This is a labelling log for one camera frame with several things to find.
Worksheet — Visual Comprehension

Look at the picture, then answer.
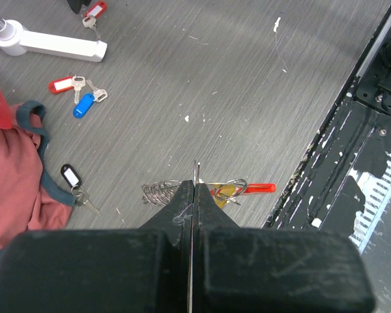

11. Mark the white metal clothes rack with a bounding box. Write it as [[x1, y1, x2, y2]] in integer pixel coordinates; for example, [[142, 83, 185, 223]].
[[0, 17, 108, 63]]

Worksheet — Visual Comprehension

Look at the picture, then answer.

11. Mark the key with blue tag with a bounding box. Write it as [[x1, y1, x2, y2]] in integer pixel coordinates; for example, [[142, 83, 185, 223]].
[[73, 80, 108, 119]]

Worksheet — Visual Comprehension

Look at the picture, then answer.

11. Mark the crumpled maroon t-shirt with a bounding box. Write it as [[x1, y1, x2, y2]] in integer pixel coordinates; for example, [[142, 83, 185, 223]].
[[0, 100, 75, 255]]

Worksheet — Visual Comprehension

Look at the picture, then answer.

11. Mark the red tag key by rack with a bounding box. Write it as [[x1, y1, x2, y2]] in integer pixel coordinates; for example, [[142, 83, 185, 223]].
[[82, 1, 108, 40]]

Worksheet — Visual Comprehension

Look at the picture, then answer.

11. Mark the key with yellow tag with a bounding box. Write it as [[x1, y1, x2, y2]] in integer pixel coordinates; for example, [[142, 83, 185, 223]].
[[210, 185, 240, 209]]

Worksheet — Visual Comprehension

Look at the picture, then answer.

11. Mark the key with red tag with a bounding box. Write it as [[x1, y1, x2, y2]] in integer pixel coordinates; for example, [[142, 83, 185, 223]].
[[48, 76, 86, 104]]

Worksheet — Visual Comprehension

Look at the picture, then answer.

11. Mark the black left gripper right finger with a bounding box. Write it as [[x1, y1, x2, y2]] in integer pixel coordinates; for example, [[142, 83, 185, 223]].
[[192, 184, 375, 312]]

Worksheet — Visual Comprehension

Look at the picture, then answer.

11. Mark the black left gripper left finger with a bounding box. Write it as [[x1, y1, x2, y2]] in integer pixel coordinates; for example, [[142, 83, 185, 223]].
[[0, 181, 195, 312]]

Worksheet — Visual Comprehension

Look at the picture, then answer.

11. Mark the red carabiner keyring with chain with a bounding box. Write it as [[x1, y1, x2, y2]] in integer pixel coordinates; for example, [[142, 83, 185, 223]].
[[141, 178, 276, 208]]

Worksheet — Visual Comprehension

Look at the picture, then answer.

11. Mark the key with black tag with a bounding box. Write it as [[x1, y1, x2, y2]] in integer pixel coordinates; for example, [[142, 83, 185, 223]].
[[61, 164, 100, 216]]

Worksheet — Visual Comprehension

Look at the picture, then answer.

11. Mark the perforated cable duct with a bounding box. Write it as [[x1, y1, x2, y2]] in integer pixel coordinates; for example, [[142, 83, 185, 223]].
[[349, 153, 391, 253]]

